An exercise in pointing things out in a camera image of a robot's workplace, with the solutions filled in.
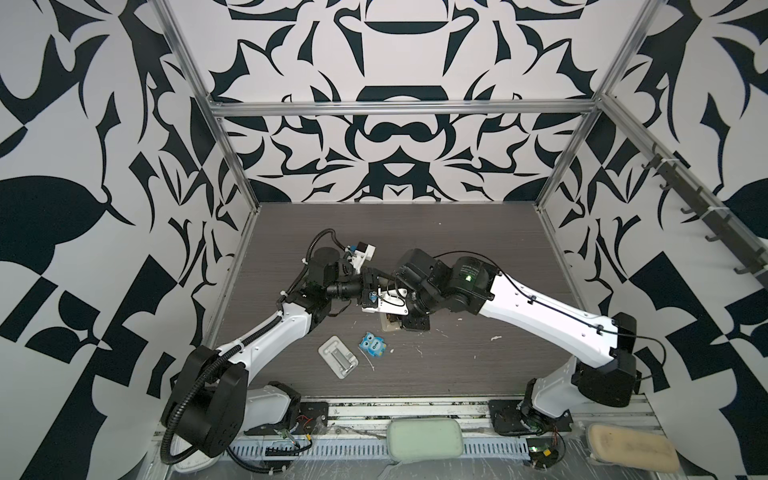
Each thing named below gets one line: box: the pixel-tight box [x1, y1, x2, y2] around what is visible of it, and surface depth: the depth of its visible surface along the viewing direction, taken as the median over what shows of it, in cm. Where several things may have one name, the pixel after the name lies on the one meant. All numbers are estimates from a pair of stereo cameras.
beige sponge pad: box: [588, 424, 680, 473], surface depth 69 cm
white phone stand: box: [317, 335, 359, 380], surface depth 85 cm
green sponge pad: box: [386, 418, 464, 461], surface depth 70 cm
